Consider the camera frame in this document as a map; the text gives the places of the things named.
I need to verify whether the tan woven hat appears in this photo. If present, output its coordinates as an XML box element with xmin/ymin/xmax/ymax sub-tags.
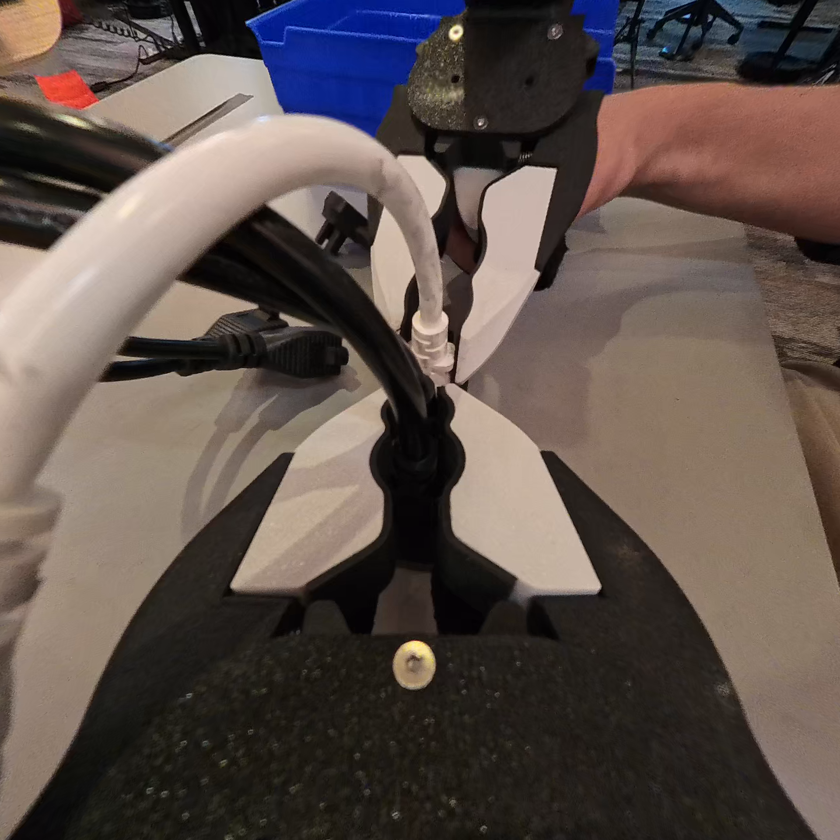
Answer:
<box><xmin>0</xmin><ymin>0</ymin><xmax>63</xmax><ymax>64</ymax></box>

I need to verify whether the person's right hand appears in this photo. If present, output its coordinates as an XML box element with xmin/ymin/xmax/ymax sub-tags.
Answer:
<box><xmin>446</xmin><ymin>217</ymin><xmax>484</xmax><ymax>273</ymax></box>

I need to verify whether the white cable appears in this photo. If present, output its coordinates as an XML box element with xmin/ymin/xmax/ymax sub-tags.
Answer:
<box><xmin>0</xmin><ymin>115</ymin><xmax>458</xmax><ymax>657</ymax></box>

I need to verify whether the person's right forearm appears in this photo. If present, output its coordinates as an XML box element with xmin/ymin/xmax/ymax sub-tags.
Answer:
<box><xmin>577</xmin><ymin>82</ymin><xmax>840</xmax><ymax>244</ymax></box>

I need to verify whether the black cord connector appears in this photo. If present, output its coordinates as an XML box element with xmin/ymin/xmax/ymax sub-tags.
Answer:
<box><xmin>210</xmin><ymin>327</ymin><xmax>350</xmax><ymax>379</ymax></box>

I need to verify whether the black tripod stand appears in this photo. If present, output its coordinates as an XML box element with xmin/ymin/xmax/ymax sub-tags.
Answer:
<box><xmin>613</xmin><ymin>0</ymin><xmax>648</xmax><ymax>91</ymax></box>

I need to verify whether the blue plastic bin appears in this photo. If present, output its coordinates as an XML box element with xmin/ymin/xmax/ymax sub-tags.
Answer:
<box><xmin>246</xmin><ymin>0</ymin><xmax>621</xmax><ymax>142</ymax></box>

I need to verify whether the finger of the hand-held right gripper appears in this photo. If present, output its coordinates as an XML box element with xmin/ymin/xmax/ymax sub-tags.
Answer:
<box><xmin>453</xmin><ymin>165</ymin><xmax>560</xmax><ymax>387</ymax></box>
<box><xmin>369</xmin><ymin>155</ymin><xmax>450</xmax><ymax>334</ymax></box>

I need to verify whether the red paper sheet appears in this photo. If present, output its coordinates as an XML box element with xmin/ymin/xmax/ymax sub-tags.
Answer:
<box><xmin>33</xmin><ymin>71</ymin><xmax>99</xmax><ymax>110</ymax></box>

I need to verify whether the grey metal strip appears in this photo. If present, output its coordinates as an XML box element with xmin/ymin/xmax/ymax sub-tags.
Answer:
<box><xmin>161</xmin><ymin>92</ymin><xmax>253</xmax><ymax>147</ymax></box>

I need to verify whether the black floor cable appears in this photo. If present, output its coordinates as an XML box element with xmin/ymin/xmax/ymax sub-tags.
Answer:
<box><xmin>88</xmin><ymin>39</ymin><xmax>164</xmax><ymax>94</ymax></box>

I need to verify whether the white desk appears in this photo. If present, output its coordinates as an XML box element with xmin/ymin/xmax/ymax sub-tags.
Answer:
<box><xmin>0</xmin><ymin>54</ymin><xmax>840</xmax><ymax>840</ymax></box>

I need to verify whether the black power cord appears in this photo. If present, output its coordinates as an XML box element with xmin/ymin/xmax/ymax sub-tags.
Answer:
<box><xmin>0</xmin><ymin>98</ymin><xmax>463</xmax><ymax>565</ymax></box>

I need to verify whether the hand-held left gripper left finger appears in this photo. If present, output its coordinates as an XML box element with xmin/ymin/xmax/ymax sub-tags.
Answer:
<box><xmin>230</xmin><ymin>390</ymin><xmax>398</xmax><ymax>598</ymax></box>

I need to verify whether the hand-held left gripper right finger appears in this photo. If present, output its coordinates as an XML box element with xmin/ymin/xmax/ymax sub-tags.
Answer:
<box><xmin>436</xmin><ymin>385</ymin><xmax>602</xmax><ymax>597</ymax></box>

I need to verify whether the black power plug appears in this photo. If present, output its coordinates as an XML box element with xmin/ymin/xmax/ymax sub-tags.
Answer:
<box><xmin>315</xmin><ymin>190</ymin><xmax>375</xmax><ymax>253</ymax></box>

